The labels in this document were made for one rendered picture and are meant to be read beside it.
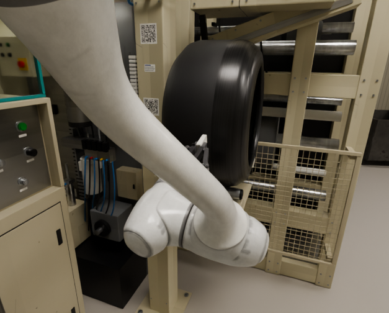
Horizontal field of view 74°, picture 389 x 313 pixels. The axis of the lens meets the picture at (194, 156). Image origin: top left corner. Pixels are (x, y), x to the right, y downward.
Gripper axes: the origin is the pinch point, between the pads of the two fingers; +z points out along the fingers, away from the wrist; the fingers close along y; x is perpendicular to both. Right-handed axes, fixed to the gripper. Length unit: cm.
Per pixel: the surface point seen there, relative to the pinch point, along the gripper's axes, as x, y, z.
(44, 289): 58, 61, -34
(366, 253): 145, -98, 97
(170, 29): -28, 25, 40
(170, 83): -15.0, 14.7, 12.5
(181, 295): 121, 24, 11
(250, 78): -15.9, -11.9, 17.8
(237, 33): -22, 4, 72
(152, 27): -30, 30, 33
